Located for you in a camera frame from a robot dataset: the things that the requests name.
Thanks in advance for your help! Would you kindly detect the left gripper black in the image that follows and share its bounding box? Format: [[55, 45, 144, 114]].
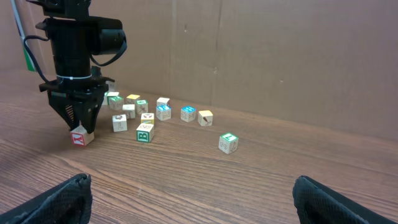
[[39, 76, 114, 134]]

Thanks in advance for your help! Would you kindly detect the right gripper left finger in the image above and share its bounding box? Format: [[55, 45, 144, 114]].
[[1, 174, 93, 224]]

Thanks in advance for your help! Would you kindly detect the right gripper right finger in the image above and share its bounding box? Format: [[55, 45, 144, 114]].
[[292, 175, 396, 224]]

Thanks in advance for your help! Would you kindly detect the red letter wooden block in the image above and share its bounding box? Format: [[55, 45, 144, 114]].
[[70, 125, 95, 146]]

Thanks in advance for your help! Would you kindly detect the blue edged squirrel block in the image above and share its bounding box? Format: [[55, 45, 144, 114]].
[[112, 114, 127, 133]]

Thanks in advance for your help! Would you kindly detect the green L wooden block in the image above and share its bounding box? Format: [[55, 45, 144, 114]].
[[218, 133, 239, 154]]

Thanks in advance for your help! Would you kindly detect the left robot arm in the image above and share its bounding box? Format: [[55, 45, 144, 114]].
[[32, 0, 127, 133]]

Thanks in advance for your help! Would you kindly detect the plain wood green-side block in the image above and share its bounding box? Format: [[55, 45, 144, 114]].
[[103, 91, 119, 105]]

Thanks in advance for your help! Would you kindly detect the green R wooden block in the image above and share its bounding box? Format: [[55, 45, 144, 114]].
[[109, 96, 124, 111]]

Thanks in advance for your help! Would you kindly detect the yellow top left block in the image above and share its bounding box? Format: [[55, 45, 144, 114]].
[[126, 94, 141, 105]]

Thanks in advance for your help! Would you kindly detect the yellow edged animal block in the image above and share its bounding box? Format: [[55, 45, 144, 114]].
[[141, 113, 155, 124]]

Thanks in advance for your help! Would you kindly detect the green B wooden block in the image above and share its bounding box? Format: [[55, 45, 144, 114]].
[[136, 123, 154, 142]]

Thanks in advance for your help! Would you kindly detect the plain white top block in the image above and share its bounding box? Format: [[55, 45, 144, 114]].
[[156, 97, 170, 106]]

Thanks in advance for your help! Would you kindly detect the blue P wooden block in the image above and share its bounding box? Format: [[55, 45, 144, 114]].
[[156, 105, 172, 121]]

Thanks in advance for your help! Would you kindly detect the blue top wooden block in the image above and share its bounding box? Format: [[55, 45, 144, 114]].
[[180, 106, 196, 122]]

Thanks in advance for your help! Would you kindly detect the yellow top right block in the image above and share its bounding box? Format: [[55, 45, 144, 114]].
[[198, 110, 213, 126]]

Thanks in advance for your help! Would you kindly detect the cardboard backdrop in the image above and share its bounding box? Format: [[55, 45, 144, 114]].
[[90, 0, 397, 139]]

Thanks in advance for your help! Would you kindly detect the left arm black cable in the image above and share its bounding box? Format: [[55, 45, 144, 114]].
[[23, 34, 63, 85]]

